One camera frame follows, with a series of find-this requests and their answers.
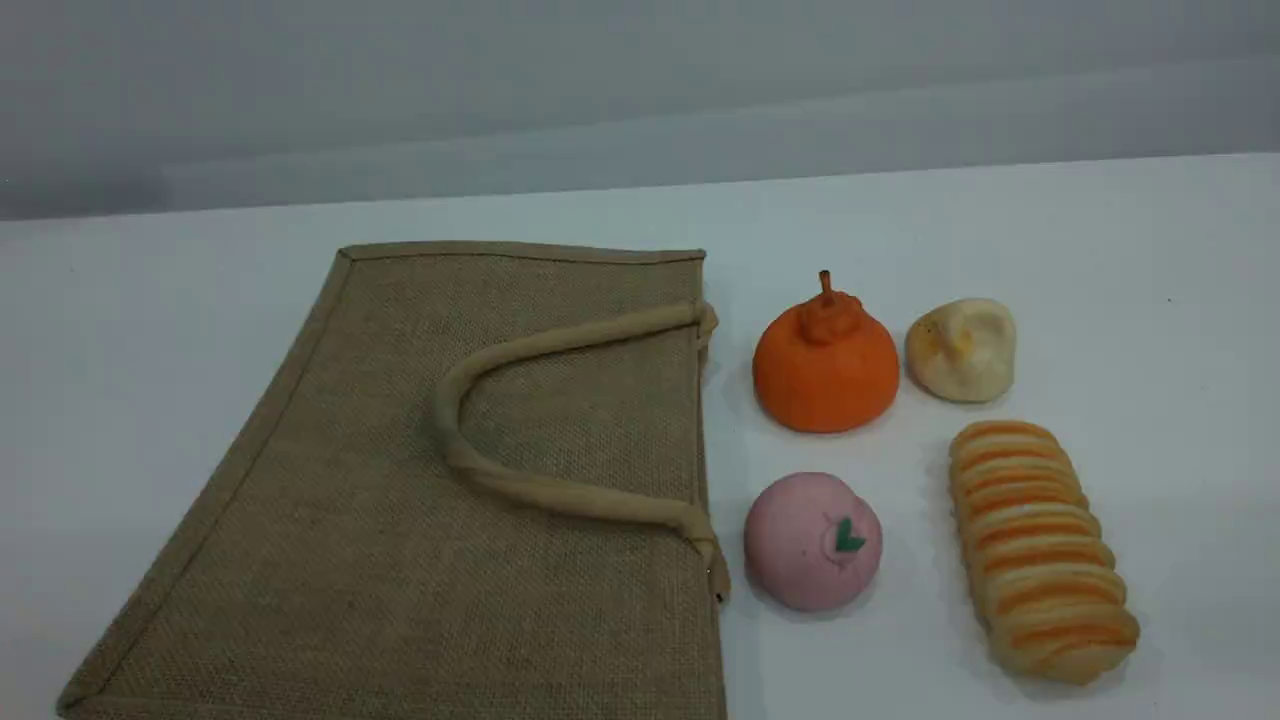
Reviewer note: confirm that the cream egg yolk pastry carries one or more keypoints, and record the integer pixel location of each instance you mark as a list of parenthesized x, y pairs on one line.
[(965, 352)]

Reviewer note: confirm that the long striped bread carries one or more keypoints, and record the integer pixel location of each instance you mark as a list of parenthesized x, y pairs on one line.
[(1035, 550)]

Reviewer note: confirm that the orange fruit shaped bun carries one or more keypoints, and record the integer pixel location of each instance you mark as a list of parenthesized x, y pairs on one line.
[(825, 375)]

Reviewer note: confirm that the pink peach shaped bun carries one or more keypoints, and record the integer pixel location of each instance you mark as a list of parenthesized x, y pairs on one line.
[(800, 545)]

